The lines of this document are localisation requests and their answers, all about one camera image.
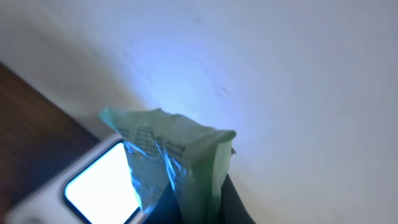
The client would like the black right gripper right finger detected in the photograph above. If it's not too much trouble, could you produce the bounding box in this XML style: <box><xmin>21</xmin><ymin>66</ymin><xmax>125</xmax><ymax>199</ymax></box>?
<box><xmin>219</xmin><ymin>175</ymin><xmax>255</xmax><ymax>224</ymax></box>

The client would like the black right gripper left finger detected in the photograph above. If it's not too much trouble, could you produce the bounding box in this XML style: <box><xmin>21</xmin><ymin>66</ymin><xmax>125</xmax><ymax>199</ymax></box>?
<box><xmin>142</xmin><ymin>184</ymin><xmax>183</xmax><ymax>224</ymax></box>

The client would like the teal wipes packet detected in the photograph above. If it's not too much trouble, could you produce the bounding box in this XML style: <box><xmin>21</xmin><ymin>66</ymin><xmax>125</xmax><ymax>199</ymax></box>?
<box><xmin>99</xmin><ymin>108</ymin><xmax>236</xmax><ymax>223</ymax></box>

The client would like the white barcode scanner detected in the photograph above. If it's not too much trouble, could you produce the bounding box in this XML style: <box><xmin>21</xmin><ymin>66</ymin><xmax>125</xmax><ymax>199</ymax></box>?
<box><xmin>4</xmin><ymin>134</ymin><xmax>146</xmax><ymax>224</ymax></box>

